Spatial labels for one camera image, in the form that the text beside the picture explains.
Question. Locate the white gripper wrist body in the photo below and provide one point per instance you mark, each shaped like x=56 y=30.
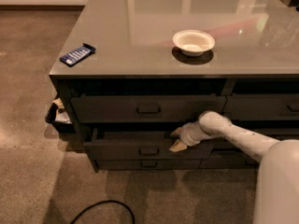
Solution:
x=187 y=135

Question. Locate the dark grey drawer cabinet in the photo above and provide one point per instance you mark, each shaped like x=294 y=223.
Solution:
x=256 y=52

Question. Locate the white paper bowl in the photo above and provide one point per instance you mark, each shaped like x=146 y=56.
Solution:
x=193 y=43

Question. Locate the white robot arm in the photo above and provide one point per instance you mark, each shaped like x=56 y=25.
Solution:
x=277 y=190

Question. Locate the black bin with trash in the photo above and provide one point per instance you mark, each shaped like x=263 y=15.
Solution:
x=58 y=118

